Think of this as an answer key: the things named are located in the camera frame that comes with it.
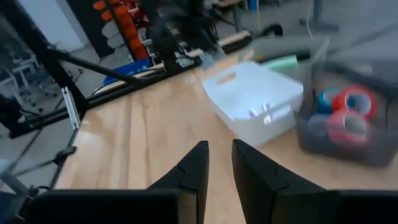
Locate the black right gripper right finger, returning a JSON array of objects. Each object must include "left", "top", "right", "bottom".
[{"left": 231, "top": 138, "right": 341, "bottom": 224}]

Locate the silver aluminium bracket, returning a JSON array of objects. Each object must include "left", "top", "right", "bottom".
[{"left": 60, "top": 86, "right": 82, "bottom": 130}]

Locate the orange storage bin rack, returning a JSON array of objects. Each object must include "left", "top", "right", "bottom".
[{"left": 92, "top": 0, "right": 150, "bottom": 62}]

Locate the red tape roll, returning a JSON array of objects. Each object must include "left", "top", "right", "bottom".
[
  {"left": 331, "top": 84, "right": 378, "bottom": 121},
  {"left": 326, "top": 109, "right": 371, "bottom": 147}
]

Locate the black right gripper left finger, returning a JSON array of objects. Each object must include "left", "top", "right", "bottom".
[{"left": 146, "top": 140, "right": 210, "bottom": 224}]

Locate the black aluminium table frame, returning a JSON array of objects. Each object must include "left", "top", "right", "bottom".
[{"left": 0, "top": 0, "right": 259, "bottom": 139}]

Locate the grey chair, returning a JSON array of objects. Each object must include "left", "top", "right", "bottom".
[{"left": 0, "top": 51, "right": 58, "bottom": 113}]

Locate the dark translucent plastic bin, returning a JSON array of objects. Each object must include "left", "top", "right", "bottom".
[{"left": 294, "top": 55, "right": 398, "bottom": 167}]

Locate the blue board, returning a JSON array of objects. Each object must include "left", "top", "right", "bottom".
[{"left": 102, "top": 57, "right": 154, "bottom": 86}]

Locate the white plastic bin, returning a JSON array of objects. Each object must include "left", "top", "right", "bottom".
[{"left": 201, "top": 60, "right": 305, "bottom": 147}]

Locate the light grey plastic bin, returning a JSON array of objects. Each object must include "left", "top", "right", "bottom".
[{"left": 251, "top": 35, "right": 330, "bottom": 85}]

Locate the mint green stapler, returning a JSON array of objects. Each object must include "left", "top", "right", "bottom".
[{"left": 264, "top": 55, "right": 299, "bottom": 72}]

